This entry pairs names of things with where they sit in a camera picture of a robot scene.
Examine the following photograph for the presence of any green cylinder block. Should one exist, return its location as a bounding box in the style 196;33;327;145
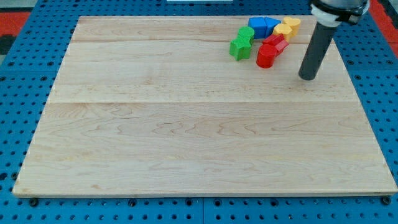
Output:
238;26;255;45

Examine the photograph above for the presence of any blue triangle block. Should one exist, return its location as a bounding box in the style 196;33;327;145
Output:
264;17;281;38

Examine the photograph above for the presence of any blue cube block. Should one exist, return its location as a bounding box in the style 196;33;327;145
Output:
248;17;267;39

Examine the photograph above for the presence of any light wooden board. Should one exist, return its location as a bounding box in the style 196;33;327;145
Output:
12;16;397;198

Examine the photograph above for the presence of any green star block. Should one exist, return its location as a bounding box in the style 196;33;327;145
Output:
229;37;252;61

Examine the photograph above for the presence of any yellow heart block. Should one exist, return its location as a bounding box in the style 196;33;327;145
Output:
283;16;301;36

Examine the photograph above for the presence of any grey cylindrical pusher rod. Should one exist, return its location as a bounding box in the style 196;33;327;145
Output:
298;22;336;81

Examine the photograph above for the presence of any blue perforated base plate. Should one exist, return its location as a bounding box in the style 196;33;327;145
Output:
1;0;397;223

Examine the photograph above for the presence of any red star block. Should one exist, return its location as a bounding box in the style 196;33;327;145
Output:
262;34;289;56

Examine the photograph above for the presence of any red cylinder block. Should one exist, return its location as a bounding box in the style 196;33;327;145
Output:
256;44;277;68

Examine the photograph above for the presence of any yellow hexagon block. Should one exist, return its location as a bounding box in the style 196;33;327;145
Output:
272;23;293;42

